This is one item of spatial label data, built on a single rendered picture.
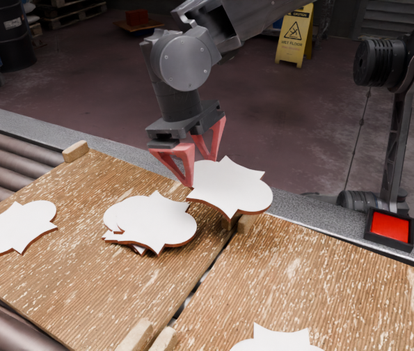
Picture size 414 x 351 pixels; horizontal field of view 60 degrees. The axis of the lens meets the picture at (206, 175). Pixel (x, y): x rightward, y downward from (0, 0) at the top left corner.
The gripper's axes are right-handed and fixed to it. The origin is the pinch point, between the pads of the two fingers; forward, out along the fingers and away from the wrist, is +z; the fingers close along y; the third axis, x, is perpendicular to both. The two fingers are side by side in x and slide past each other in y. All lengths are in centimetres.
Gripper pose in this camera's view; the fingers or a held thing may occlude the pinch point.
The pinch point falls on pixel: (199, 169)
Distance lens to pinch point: 54.1
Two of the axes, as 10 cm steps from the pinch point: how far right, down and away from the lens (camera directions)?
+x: -8.3, -0.7, 5.5
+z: 2.4, 8.5, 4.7
